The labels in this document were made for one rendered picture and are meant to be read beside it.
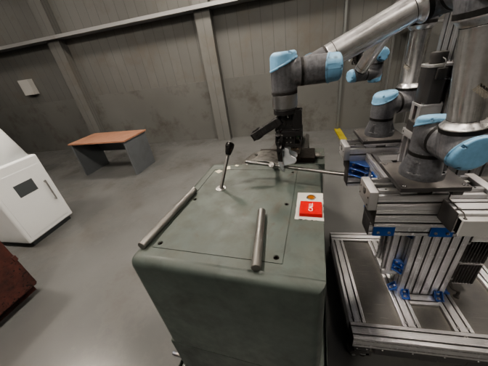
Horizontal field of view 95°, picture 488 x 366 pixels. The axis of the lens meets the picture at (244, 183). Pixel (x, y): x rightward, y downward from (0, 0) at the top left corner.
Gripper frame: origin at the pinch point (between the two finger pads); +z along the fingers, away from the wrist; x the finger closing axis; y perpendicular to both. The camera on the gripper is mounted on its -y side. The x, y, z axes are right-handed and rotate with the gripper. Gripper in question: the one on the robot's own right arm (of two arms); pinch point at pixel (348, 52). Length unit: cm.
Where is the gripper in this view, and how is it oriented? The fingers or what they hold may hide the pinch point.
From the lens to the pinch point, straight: 200.5
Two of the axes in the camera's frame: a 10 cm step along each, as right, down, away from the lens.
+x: 9.5, -3.2, 0.4
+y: 2.6, 8.3, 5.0
